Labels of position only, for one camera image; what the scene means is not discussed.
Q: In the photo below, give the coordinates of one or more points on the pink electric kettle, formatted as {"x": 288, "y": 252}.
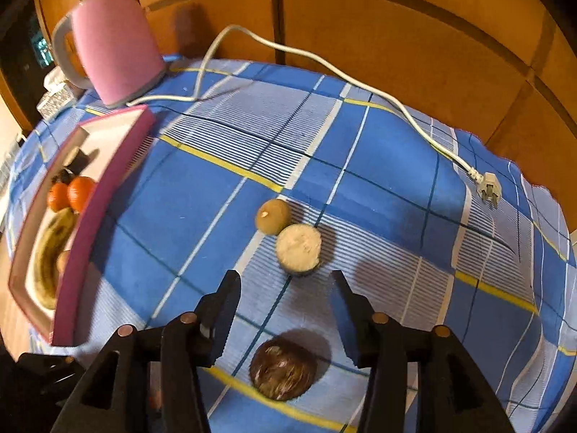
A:
{"x": 117, "y": 45}

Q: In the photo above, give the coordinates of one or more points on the tissue box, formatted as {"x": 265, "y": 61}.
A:
{"x": 56, "y": 97}

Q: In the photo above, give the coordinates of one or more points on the orange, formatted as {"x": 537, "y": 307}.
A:
{"x": 57, "y": 197}
{"x": 82, "y": 193}

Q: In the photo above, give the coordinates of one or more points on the tan longan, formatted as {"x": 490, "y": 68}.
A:
{"x": 63, "y": 261}
{"x": 272, "y": 216}

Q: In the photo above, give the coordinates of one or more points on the dark passion fruit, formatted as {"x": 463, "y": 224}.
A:
{"x": 281, "y": 370}
{"x": 63, "y": 176}

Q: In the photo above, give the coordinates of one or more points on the ripe banana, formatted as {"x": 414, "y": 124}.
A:
{"x": 49, "y": 257}

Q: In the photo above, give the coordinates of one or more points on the cut sugarcane piece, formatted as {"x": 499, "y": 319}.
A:
{"x": 298, "y": 248}
{"x": 72, "y": 155}

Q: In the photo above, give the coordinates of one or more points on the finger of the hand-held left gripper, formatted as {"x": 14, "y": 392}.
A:
{"x": 349, "y": 324}
{"x": 221, "y": 324}

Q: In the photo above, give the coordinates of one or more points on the pink white tray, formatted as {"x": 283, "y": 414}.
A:
{"x": 94, "y": 216}

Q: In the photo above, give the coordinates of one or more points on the blue plaid tablecloth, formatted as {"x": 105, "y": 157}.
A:
{"x": 383, "y": 153}

